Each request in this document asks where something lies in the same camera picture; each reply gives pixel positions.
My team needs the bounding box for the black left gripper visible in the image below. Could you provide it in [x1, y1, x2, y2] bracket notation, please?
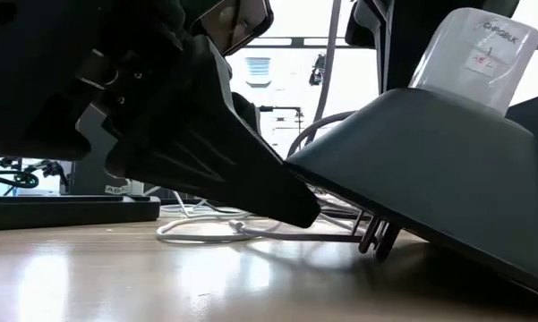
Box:
[0, 0, 207, 161]

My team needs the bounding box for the small white USB charger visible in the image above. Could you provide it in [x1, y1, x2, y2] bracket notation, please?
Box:
[408, 6, 538, 118]

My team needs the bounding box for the black charging block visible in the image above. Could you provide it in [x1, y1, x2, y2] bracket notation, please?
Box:
[286, 87, 538, 301]

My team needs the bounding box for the long black power strip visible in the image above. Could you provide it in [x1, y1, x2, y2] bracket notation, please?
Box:
[0, 194, 161, 233]

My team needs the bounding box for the black overhead rig beam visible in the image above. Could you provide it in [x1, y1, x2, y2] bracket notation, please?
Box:
[245, 36, 538, 50]

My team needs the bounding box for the black hanging camera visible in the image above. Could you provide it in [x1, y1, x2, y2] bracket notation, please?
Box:
[308, 53, 328, 87]

